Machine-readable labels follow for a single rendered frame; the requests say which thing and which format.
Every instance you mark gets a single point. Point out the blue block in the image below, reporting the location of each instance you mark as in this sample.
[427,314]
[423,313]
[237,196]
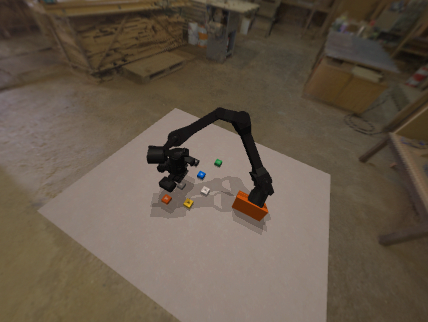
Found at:
[201,175]

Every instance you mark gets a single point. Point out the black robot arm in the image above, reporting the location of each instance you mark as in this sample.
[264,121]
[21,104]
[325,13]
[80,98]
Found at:
[242,124]

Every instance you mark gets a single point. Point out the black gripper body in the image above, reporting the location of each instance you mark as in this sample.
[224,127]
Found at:
[167,183]

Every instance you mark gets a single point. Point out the yellow block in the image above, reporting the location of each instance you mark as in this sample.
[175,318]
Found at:
[188,203]

